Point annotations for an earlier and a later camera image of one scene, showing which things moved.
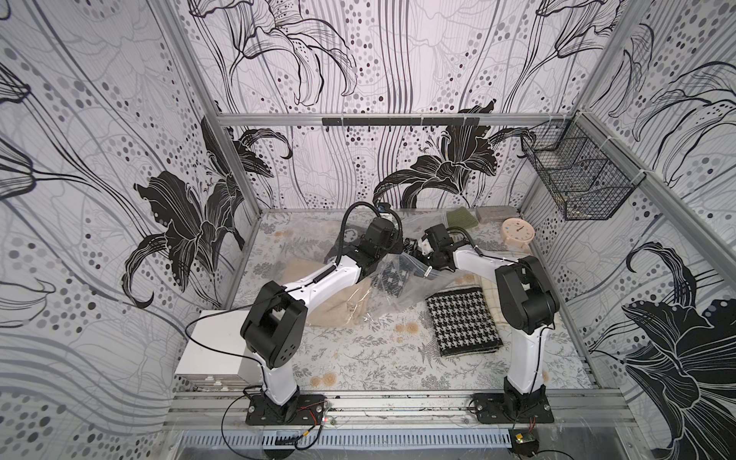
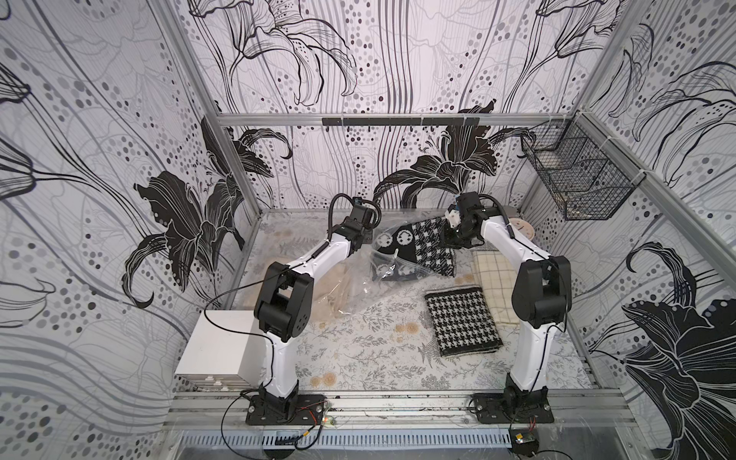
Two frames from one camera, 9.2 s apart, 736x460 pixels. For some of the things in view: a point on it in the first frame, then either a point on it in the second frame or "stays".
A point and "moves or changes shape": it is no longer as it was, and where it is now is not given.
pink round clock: (517, 230) stays
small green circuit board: (524, 437) stays
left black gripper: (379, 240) -> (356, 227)
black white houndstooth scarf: (462, 322) stays
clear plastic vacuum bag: (391, 282) moves or changes shape
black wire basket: (586, 176) stays
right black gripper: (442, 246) -> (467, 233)
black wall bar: (401, 121) stays
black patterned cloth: (391, 277) moves or changes shape
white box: (215, 344) stays
